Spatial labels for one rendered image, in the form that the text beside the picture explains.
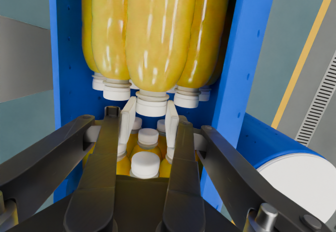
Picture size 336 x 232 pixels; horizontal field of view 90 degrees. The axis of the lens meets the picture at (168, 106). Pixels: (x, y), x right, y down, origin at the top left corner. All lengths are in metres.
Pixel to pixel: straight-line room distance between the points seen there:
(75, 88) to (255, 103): 1.49
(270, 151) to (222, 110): 0.35
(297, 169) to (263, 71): 1.19
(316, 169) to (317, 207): 0.12
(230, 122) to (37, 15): 1.56
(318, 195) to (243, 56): 0.50
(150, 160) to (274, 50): 1.53
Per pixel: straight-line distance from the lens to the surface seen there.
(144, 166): 0.23
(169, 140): 0.16
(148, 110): 0.19
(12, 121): 1.87
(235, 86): 0.18
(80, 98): 0.35
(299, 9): 1.79
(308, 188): 0.59
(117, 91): 0.25
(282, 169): 0.51
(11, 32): 0.83
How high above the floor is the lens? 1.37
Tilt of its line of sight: 75 degrees down
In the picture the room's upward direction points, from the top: 166 degrees clockwise
